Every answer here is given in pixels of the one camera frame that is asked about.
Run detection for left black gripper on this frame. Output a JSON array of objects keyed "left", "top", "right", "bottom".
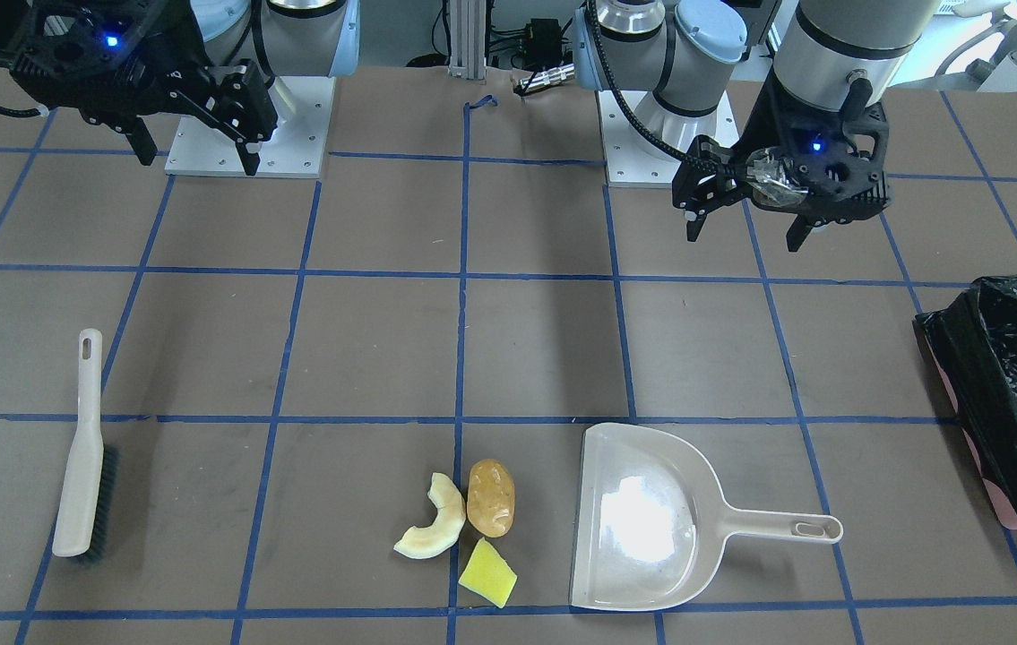
[{"left": 672, "top": 76, "right": 892, "bottom": 253}]

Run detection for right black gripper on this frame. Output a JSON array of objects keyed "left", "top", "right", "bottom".
[{"left": 0, "top": 1, "right": 278, "bottom": 176}]

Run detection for beige plastic dustpan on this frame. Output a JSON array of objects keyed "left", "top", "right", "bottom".
[{"left": 569, "top": 422, "right": 844, "bottom": 612}]

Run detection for brown potato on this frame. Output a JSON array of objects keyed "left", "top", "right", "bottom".
[{"left": 467, "top": 459, "right": 516, "bottom": 538}]

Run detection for beige hand brush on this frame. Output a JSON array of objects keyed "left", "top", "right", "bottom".
[{"left": 52, "top": 328, "right": 118, "bottom": 566}]

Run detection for yellow sponge piece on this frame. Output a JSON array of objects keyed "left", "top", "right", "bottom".
[{"left": 458, "top": 537, "right": 519, "bottom": 609}]

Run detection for pale curved peel piece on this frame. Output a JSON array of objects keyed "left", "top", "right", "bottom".
[{"left": 392, "top": 472, "right": 467, "bottom": 560}]

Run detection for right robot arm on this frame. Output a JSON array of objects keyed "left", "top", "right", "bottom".
[{"left": 0, "top": 1, "right": 360, "bottom": 176}]

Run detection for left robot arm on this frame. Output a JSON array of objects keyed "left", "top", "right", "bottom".
[{"left": 571, "top": 1, "right": 935, "bottom": 252}]

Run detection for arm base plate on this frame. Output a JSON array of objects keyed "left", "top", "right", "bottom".
[
  {"left": 596, "top": 90, "right": 742, "bottom": 189},
  {"left": 164, "top": 76, "right": 337, "bottom": 179}
]

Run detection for aluminium frame post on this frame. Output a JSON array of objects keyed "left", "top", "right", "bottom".
[{"left": 445, "top": 0, "right": 490, "bottom": 82}]

